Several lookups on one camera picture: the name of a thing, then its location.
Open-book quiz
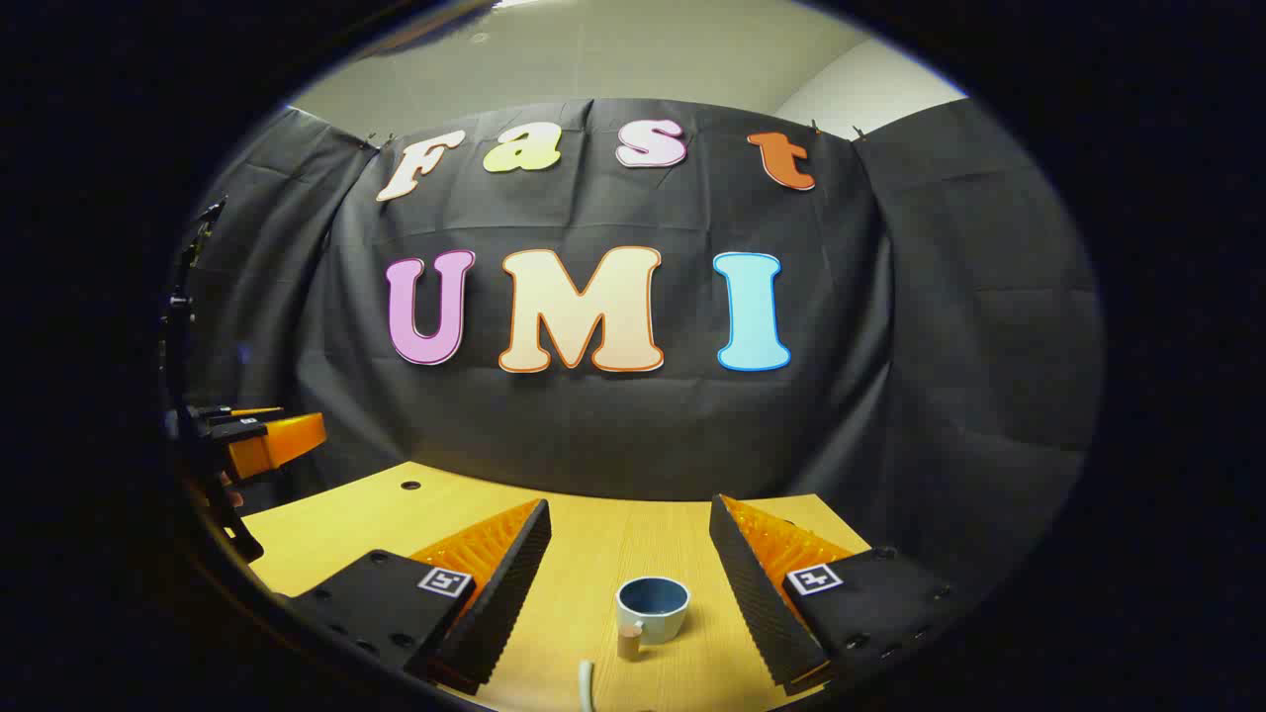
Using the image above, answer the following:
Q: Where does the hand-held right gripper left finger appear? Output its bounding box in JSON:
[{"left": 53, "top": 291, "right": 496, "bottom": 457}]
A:
[{"left": 287, "top": 497, "right": 553, "bottom": 695}]

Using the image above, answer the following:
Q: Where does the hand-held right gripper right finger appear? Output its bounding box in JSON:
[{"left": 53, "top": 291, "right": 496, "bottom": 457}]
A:
[{"left": 709, "top": 493, "right": 955, "bottom": 695}]

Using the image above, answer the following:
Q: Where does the pale green cup wooden handle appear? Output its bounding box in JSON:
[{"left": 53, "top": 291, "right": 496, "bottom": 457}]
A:
[{"left": 615, "top": 577, "right": 691, "bottom": 661}]

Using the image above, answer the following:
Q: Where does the wooden desktop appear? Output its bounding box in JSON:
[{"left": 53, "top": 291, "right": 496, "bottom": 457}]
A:
[{"left": 240, "top": 461, "right": 873, "bottom": 712}]

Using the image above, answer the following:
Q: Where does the black backdrop cloth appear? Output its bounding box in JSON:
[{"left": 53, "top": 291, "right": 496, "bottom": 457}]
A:
[{"left": 183, "top": 97, "right": 1104, "bottom": 594}]

